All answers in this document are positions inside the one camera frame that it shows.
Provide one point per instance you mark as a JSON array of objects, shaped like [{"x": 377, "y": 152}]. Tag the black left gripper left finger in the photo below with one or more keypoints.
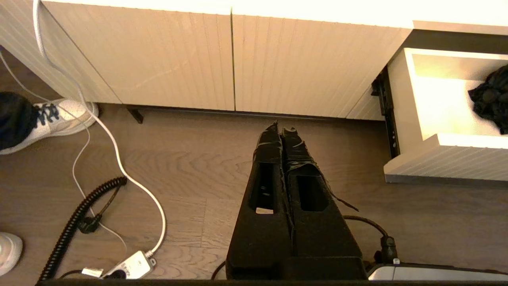
[{"x": 262, "y": 246}]

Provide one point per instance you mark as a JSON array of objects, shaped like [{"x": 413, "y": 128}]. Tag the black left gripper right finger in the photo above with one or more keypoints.
[{"x": 325, "y": 246}]

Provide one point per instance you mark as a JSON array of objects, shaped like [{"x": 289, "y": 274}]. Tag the white drawer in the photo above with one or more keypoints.
[{"x": 448, "y": 159}]

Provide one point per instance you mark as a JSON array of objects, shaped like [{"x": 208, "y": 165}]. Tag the black folding umbrella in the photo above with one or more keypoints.
[{"x": 492, "y": 99}]

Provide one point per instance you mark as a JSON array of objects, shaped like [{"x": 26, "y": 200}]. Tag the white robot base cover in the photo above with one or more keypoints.
[{"x": 436, "y": 273}]

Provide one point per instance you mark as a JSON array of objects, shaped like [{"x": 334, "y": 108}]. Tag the white low cabinet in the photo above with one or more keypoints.
[{"x": 178, "y": 59}]

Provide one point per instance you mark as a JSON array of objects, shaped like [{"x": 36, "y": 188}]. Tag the white power strip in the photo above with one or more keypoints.
[{"x": 131, "y": 266}]

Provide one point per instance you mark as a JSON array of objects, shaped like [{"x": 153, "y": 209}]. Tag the white sneaker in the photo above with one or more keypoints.
[
  {"x": 63, "y": 119},
  {"x": 8, "y": 254}
]

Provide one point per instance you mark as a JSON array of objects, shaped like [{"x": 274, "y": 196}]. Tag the black drawer slide rail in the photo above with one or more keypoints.
[{"x": 387, "y": 111}]

